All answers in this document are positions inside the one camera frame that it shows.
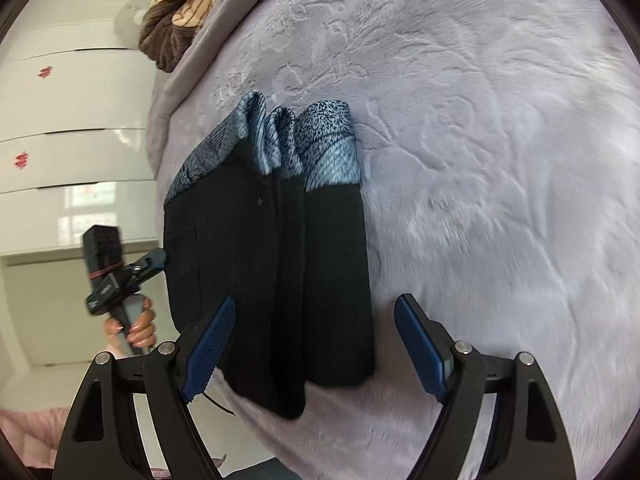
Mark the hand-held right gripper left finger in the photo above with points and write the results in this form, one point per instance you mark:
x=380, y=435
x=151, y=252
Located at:
x=210, y=345

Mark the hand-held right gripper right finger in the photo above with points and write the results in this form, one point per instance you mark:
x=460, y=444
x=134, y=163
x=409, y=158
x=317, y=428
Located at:
x=417, y=345

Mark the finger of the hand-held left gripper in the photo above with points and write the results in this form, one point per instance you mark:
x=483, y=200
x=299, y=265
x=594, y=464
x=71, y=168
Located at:
x=147, y=275
x=152, y=257

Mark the black pants with grey lining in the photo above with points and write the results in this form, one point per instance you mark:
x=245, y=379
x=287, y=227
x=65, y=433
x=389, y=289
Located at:
x=325, y=285

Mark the person's left hand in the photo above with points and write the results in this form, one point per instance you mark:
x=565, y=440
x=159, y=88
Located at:
x=142, y=330

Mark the red sticker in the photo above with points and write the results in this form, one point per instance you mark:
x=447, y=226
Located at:
x=45, y=71
x=21, y=160

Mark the white glossy drawer cabinet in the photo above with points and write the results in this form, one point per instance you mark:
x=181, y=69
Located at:
x=75, y=110

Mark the pink quilted garment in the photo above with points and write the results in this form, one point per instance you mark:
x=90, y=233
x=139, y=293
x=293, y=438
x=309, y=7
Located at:
x=30, y=435

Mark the lilac embossed plush blanket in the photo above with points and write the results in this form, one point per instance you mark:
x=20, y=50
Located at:
x=500, y=160

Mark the brown tan striped cloth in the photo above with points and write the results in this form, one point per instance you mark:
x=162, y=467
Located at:
x=175, y=10

